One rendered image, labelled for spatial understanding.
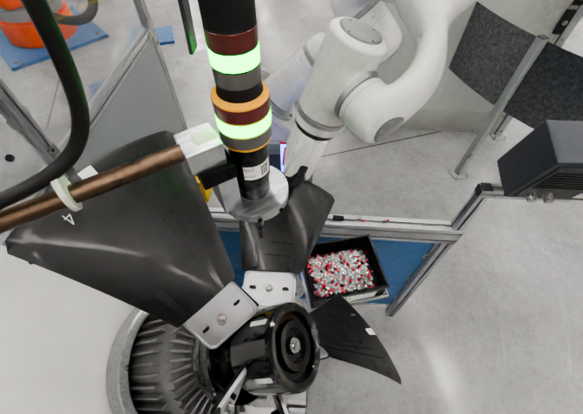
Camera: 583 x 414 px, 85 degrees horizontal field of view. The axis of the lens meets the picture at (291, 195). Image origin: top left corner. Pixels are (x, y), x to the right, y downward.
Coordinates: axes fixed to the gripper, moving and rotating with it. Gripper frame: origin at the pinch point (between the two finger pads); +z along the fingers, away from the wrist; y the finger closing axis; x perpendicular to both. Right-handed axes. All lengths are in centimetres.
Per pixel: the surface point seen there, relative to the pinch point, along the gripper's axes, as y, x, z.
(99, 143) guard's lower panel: -39, -60, 51
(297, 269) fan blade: 18.9, 3.1, 1.6
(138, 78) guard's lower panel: -79, -60, 50
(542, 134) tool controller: -14, 52, -19
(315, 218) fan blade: 6.9, 6.4, 2.0
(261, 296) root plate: 23.9, -2.3, 3.6
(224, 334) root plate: 31.5, -7.6, 0.2
